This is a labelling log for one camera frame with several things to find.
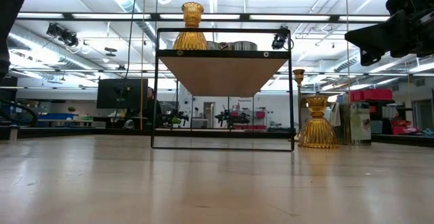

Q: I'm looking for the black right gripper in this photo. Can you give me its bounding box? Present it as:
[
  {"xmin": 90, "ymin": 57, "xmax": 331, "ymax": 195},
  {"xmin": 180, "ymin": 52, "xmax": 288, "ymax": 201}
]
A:
[{"xmin": 344, "ymin": 0, "xmax": 434, "ymax": 66}]

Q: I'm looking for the tall brass candlestick holder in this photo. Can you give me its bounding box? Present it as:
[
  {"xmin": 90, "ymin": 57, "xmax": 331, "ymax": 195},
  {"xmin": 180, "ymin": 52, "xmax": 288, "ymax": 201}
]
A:
[{"xmin": 292, "ymin": 69, "xmax": 306, "ymax": 143}]

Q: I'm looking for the amber ribbed glass candle holder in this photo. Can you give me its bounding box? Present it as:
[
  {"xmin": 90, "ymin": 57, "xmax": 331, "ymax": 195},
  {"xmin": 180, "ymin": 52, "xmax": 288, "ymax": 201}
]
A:
[
  {"xmin": 297, "ymin": 94, "xmax": 340, "ymax": 149},
  {"xmin": 172, "ymin": 1, "xmax": 209, "ymax": 51}
]

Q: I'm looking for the red plastic crate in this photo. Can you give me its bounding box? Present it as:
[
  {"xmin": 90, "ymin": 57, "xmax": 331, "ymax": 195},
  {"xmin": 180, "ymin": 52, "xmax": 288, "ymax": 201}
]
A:
[{"xmin": 391, "ymin": 119, "xmax": 418, "ymax": 136}]

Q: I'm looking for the person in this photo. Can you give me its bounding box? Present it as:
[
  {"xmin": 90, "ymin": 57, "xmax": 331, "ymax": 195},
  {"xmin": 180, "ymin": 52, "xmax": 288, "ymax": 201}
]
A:
[{"xmin": 144, "ymin": 86, "xmax": 163, "ymax": 130}]

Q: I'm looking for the black monitor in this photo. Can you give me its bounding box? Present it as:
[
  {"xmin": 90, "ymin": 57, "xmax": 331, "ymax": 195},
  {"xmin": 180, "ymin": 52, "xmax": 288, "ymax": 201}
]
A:
[{"xmin": 96, "ymin": 78, "xmax": 149, "ymax": 110}]

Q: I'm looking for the thin grey hanging cable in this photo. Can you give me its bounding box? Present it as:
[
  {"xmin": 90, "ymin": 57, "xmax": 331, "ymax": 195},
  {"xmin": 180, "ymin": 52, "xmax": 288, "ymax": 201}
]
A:
[{"xmin": 344, "ymin": 0, "xmax": 350, "ymax": 103}]

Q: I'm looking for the black hanging camera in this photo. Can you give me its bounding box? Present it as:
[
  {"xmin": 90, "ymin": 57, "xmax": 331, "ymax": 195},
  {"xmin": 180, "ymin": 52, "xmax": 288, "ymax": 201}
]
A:
[
  {"xmin": 271, "ymin": 26, "xmax": 292, "ymax": 51},
  {"xmin": 45, "ymin": 22, "xmax": 80, "ymax": 48}
]

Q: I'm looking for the wooden shelf riser black frame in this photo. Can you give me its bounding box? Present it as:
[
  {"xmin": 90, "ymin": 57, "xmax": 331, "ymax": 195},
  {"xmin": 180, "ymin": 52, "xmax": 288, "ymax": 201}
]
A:
[{"xmin": 150, "ymin": 27, "xmax": 296, "ymax": 152}]

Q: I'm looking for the black overhead frame beam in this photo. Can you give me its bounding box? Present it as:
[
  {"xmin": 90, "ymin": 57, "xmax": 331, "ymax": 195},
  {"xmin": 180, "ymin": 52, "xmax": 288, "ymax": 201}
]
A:
[{"xmin": 16, "ymin": 12, "xmax": 391, "ymax": 24}]

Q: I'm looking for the black hanging cable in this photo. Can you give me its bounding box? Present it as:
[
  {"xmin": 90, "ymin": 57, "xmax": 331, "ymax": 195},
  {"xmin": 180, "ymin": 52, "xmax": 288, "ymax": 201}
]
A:
[{"xmin": 123, "ymin": 0, "xmax": 140, "ymax": 79}]

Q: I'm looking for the black aluminium table frame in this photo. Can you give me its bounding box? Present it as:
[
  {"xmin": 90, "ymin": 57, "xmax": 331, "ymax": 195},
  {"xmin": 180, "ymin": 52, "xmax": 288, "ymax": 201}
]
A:
[{"xmin": 0, "ymin": 125, "xmax": 434, "ymax": 148}]

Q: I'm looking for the black curved cable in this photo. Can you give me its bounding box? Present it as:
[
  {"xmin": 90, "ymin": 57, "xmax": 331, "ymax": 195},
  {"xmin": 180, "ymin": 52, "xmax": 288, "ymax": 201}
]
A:
[{"xmin": 0, "ymin": 98, "xmax": 40, "ymax": 129}]

